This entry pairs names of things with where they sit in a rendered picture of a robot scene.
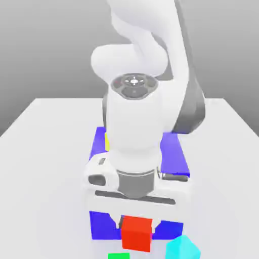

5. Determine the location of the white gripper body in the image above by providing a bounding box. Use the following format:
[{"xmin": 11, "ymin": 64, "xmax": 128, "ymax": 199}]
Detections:
[{"xmin": 85, "ymin": 180, "xmax": 192, "ymax": 225}]

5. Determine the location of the small red cube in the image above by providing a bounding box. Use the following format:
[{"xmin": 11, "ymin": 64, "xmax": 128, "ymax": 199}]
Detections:
[{"xmin": 120, "ymin": 215, "xmax": 153, "ymax": 253}]

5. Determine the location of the small green cube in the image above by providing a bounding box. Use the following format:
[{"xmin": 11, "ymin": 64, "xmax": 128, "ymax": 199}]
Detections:
[{"xmin": 107, "ymin": 252, "xmax": 131, "ymax": 259}]

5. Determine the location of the small cyan cube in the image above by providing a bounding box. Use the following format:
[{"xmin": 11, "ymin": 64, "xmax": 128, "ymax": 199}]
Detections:
[{"xmin": 165, "ymin": 234, "xmax": 201, "ymax": 259}]

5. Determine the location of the small yellow cube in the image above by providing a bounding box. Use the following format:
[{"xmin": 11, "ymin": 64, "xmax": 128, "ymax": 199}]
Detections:
[{"xmin": 104, "ymin": 132, "xmax": 111, "ymax": 152}]

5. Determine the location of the large blue box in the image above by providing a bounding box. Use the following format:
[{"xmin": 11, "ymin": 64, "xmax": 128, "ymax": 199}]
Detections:
[{"xmin": 89, "ymin": 126, "xmax": 191, "ymax": 241}]

